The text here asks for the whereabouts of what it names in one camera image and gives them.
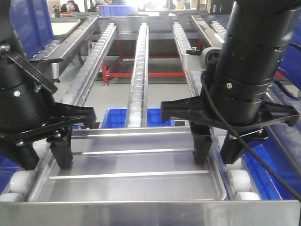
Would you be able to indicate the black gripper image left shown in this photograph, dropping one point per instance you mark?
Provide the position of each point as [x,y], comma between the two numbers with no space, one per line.
[29,121]

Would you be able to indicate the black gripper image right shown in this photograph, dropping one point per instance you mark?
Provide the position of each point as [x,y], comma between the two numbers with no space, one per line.
[242,116]

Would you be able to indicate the small ribbed silver tray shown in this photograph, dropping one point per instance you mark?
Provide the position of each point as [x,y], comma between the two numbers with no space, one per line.
[135,164]

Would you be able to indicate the grey tray far left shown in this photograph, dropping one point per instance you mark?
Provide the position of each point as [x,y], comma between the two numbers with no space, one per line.
[62,27]

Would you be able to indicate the right white roller track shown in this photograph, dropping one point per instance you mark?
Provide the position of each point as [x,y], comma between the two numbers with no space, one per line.
[235,176]

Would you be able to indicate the white roller track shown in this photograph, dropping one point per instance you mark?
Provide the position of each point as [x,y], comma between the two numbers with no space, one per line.
[235,176]
[20,181]
[137,103]

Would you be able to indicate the blue bin lower left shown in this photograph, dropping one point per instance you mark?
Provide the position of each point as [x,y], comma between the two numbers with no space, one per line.
[7,164]

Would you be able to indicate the left white roller track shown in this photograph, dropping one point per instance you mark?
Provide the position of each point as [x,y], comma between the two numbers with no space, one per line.
[20,181]

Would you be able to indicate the blue bin lower right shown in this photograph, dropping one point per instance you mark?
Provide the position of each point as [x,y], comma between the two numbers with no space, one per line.
[282,152]

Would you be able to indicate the blue bin below middle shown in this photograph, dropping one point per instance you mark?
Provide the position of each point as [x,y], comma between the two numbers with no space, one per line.
[116,117]

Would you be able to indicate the middle white roller track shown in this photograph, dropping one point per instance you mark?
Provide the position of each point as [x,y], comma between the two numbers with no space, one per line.
[137,103]

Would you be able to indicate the far left roller track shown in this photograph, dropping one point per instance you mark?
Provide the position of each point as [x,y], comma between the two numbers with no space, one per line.
[44,53]

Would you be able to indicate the far right roller track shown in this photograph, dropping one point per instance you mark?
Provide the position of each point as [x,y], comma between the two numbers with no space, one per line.
[220,31]

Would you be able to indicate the blue bin upper left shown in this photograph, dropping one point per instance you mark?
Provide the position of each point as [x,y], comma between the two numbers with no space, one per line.
[32,23]

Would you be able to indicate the person in background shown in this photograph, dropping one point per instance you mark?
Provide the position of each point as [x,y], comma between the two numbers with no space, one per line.
[70,6]

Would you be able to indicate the distant blue crate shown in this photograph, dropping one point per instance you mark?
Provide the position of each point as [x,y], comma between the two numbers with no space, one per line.
[116,10]

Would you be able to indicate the steel front rail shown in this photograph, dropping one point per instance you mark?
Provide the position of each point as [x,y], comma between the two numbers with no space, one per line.
[202,213]

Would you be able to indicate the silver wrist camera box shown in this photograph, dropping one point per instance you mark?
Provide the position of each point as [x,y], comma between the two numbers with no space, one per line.
[197,60]

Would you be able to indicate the red metal frame cart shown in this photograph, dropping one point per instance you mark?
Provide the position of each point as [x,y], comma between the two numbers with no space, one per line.
[164,60]

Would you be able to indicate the right steel divider rail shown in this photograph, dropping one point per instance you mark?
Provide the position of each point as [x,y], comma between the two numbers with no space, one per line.
[208,37]

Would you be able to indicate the steel divider rail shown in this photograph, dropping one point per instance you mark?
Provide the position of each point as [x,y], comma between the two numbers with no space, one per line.
[69,47]
[208,37]

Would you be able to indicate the left steel divider rail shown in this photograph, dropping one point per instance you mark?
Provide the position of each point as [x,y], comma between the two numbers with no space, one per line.
[69,47]

